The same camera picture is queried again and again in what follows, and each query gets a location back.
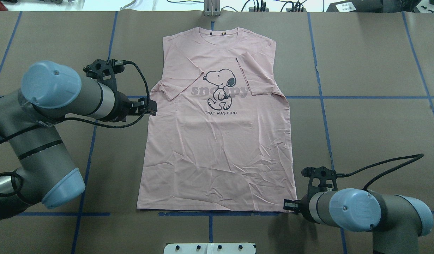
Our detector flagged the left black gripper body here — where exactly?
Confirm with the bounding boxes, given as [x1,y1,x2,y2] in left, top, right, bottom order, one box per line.
[111,91,136,122]

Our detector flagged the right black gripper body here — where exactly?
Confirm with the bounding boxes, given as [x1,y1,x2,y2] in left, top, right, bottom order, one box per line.
[298,196,313,219]

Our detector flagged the pink Snoopy t-shirt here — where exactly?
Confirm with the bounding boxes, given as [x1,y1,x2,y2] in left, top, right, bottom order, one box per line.
[136,27,297,212]

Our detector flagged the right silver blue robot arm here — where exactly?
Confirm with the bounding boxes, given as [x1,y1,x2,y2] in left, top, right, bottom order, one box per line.
[283,188,434,254]

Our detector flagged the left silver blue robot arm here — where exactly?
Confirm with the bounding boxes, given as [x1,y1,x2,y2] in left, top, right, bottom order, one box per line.
[0,59,157,221]

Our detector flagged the black device on desk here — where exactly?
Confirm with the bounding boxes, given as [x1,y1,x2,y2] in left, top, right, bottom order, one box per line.
[325,0,434,13]

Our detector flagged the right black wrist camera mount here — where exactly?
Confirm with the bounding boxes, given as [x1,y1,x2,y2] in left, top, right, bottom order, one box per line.
[301,166,338,199]

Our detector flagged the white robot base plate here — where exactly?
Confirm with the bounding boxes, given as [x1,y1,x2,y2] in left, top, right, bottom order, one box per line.
[163,242,257,254]

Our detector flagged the aluminium frame post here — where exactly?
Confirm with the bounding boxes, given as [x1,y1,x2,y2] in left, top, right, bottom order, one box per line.
[203,0,221,17]

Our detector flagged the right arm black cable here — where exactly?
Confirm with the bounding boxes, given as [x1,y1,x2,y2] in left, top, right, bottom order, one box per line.
[335,153,425,193]

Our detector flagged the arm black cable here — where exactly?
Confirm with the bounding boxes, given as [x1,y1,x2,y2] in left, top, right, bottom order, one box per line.
[335,153,425,193]
[0,60,151,198]

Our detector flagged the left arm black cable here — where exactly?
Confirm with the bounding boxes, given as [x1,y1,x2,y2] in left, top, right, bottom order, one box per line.
[0,60,151,198]

